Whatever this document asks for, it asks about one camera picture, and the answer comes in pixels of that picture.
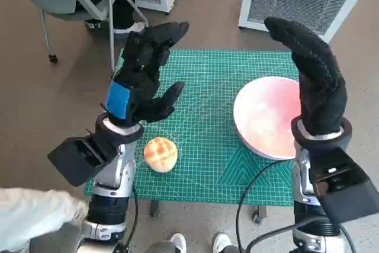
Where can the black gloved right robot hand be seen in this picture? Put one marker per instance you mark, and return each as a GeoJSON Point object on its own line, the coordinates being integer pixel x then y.
{"type": "Point", "coordinates": [319, 81]}

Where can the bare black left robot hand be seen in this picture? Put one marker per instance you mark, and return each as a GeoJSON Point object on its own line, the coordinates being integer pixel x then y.
{"type": "Point", "coordinates": [142, 66]}

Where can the pink bowl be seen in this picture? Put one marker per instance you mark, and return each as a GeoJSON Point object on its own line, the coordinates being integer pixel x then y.
{"type": "Point", "coordinates": [266, 116]}

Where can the round toy bread bun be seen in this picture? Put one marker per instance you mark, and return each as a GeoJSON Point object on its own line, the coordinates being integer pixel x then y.
{"type": "Point", "coordinates": [160, 153]}

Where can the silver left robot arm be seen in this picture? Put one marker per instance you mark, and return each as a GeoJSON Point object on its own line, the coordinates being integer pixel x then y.
{"type": "Point", "coordinates": [112, 176]}

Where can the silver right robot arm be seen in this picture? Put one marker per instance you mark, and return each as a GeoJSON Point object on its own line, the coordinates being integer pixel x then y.
{"type": "Point", "coordinates": [303, 173]}

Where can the green cutting mat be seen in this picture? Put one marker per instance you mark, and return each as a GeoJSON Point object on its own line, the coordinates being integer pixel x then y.
{"type": "Point", "coordinates": [207, 87]}

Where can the person in light clothing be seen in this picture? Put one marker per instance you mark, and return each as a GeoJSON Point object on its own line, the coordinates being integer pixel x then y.
{"type": "Point", "coordinates": [29, 211]}

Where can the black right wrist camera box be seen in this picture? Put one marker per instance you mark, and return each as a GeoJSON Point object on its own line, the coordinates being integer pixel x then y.
{"type": "Point", "coordinates": [346, 188]}

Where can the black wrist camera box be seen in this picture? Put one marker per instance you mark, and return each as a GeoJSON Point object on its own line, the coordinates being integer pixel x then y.
{"type": "Point", "coordinates": [346, 188]}
{"type": "Point", "coordinates": [74, 161]}

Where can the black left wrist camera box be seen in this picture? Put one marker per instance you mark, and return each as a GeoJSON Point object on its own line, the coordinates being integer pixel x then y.
{"type": "Point", "coordinates": [74, 161]}

